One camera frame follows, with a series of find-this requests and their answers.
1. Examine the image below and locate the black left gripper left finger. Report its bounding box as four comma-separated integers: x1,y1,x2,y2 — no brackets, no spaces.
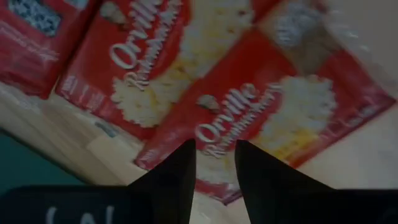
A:
0,139,197,224

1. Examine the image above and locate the red popcorn bag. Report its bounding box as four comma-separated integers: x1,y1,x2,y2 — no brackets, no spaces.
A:
134,29,397,206
256,0,398,94
55,0,256,141
0,0,102,100

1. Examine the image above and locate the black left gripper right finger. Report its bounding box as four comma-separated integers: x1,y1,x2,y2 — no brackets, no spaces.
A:
234,139,398,224

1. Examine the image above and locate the teal plastic basket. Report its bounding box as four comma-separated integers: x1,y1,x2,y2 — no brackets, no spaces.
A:
0,131,85,194

